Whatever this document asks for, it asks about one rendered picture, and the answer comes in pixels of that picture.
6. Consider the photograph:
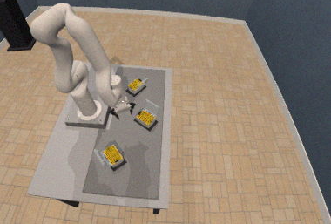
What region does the yellow perforated plate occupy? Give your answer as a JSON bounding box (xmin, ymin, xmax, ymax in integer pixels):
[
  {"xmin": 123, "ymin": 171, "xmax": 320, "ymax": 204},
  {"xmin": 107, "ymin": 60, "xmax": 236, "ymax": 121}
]
[
  {"xmin": 138, "ymin": 111, "xmax": 155, "ymax": 125},
  {"xmin": 104, "ymin": 146, "xmax": 123, "ymax": 164},
  {"xmin": 129, "ymin": 79, "xmax": 142, "ymax": 91}
]

